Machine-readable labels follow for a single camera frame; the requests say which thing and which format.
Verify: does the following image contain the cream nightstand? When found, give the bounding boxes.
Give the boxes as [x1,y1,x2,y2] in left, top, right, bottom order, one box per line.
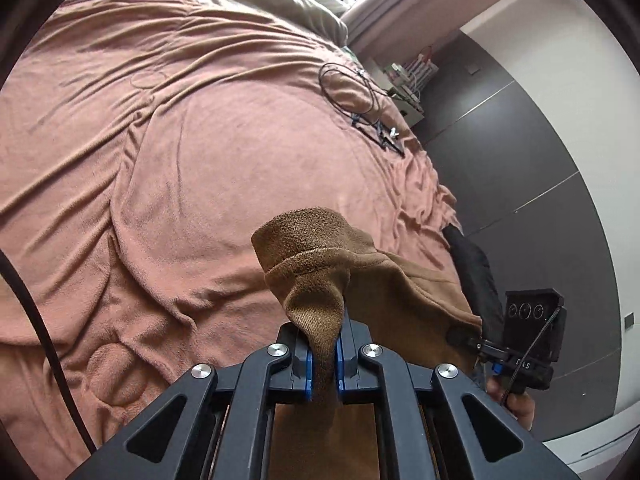
[385,62,426,128]

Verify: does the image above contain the brown printed t-shirt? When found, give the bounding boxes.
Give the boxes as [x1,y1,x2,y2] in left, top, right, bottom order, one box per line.
[250,206,483,480]

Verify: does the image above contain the striped gift bag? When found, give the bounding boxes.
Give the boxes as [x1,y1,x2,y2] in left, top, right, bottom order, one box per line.
[407,47,441,91]

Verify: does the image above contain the pink curtain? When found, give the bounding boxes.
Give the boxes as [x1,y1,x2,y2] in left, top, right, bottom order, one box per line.
[345,0,546,61]

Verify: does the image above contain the black folded clothes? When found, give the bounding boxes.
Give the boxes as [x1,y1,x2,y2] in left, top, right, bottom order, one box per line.
[442,225,506,341]

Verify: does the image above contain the black angular frame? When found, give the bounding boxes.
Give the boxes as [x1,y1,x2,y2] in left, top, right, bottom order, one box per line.
[350,115,407,157]

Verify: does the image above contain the person's right hand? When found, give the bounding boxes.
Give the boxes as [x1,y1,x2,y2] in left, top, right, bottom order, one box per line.
[485,375,536,431]

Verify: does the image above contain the pink bed blanket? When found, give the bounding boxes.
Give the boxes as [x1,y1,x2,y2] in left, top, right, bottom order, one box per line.
[0,0,461,480]

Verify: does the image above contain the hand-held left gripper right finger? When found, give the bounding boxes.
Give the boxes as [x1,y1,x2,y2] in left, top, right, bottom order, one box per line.
[336,317,576,480]

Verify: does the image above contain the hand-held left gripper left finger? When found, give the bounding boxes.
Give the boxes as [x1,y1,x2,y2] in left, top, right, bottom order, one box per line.
[65,322,317,480]

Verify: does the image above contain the coiled thin black cable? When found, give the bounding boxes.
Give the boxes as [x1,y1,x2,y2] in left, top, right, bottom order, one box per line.
[318,62,381,116]

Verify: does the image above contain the thin black braided cable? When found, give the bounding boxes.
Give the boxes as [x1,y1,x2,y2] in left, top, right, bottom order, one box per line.
[500,305,561,406]

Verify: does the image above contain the thick black braided cable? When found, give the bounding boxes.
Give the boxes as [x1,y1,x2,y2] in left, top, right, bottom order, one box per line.
[0,252,98,453]

